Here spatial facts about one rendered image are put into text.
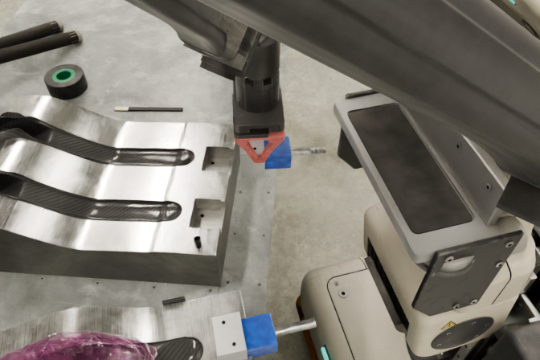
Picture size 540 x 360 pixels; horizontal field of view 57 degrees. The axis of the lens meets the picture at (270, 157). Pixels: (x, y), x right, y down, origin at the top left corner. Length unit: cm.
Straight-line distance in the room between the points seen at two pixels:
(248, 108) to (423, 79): 47
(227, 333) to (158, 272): 16
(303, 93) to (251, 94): 168
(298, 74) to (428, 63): 222
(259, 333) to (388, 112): 33
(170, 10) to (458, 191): 38
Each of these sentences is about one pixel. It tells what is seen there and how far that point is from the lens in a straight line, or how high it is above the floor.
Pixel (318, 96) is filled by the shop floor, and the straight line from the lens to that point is 229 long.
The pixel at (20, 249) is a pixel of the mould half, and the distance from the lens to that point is 80.
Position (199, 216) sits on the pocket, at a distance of 76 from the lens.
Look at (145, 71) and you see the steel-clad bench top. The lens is 114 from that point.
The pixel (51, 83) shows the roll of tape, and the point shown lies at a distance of 112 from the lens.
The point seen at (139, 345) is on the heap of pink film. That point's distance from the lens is 67.
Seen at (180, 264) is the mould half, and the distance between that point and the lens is 73.
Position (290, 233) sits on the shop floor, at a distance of 178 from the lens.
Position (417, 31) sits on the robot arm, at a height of 138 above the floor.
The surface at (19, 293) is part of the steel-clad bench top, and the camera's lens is 85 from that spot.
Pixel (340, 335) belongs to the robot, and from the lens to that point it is 131.
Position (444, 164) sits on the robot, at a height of 104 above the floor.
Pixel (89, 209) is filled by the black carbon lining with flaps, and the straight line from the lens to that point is 79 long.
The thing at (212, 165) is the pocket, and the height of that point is 86.
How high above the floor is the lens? 148
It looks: 48 degrees down
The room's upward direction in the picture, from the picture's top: straight up
